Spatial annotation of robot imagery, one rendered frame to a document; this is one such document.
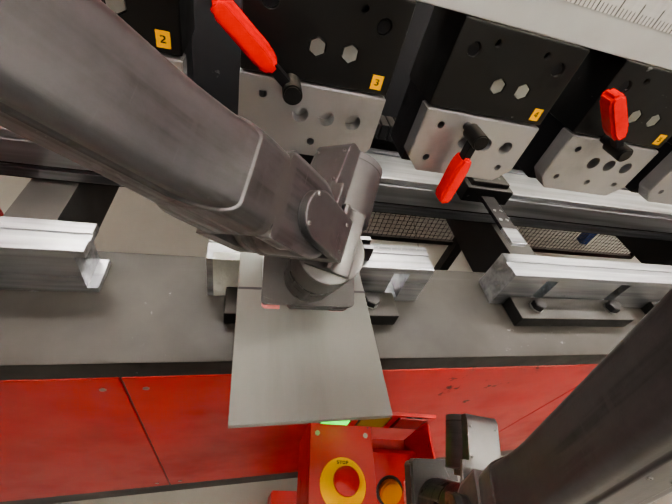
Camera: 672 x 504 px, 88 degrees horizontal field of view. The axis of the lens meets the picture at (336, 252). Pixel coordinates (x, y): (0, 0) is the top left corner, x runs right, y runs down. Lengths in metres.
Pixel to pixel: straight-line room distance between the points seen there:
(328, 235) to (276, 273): 0.15
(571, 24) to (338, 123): 0.25
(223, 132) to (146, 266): 0.52
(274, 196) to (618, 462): 0.23
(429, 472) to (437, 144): 0.43
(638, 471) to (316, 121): 0.37
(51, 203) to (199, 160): 0.67
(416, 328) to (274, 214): 0.51
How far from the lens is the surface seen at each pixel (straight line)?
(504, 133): 0.48
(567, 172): 0.58
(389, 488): 0.71
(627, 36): 0.52
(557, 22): 0.46
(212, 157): 0.18
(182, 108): 0.18
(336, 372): 0.44
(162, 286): 0.65
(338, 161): 0.30
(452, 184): 0.45
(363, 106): 0.40
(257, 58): 0.34
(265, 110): 0.39
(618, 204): 1.26
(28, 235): 0.65
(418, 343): 0.66
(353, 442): 0.65
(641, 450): 0.25
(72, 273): 0.64
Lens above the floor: 1.39
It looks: 44 degrees down
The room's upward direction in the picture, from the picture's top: 19 degrees clockwise
